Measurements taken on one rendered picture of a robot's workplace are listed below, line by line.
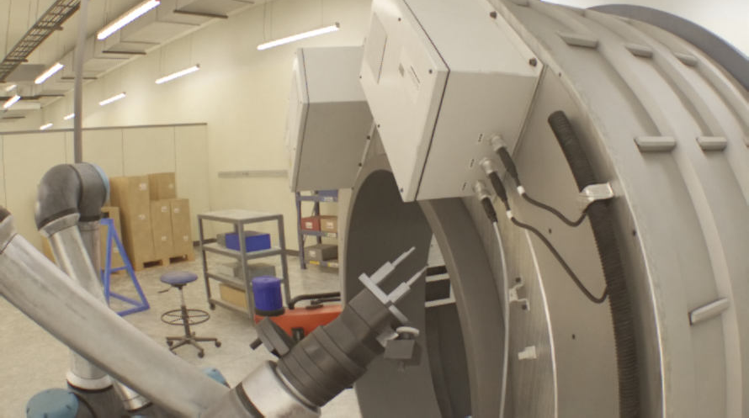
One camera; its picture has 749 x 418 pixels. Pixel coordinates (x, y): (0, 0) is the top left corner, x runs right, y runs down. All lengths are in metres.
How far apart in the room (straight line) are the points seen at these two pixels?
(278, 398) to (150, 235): 7.42
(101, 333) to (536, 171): 0.56
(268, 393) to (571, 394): 0.32
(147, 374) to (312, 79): 0.73
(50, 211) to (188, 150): 8.68
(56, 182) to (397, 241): 0.85
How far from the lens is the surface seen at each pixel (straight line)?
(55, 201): 1.12
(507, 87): 0.55
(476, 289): 0.67
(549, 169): 0.55
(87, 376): 1.39
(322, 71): 1.15
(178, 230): 8.23
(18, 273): 0.67
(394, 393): 1.43
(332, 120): 1.15
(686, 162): 0.55
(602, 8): 1.15
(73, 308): 0.67
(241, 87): 9.25
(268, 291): 2.04
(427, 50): 0.53
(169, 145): 9.48
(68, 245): 1.11
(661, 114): 0.58
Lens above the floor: 1.58
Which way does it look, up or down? 4 degrees down
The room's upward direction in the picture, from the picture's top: 3 degrees counter-clockwise
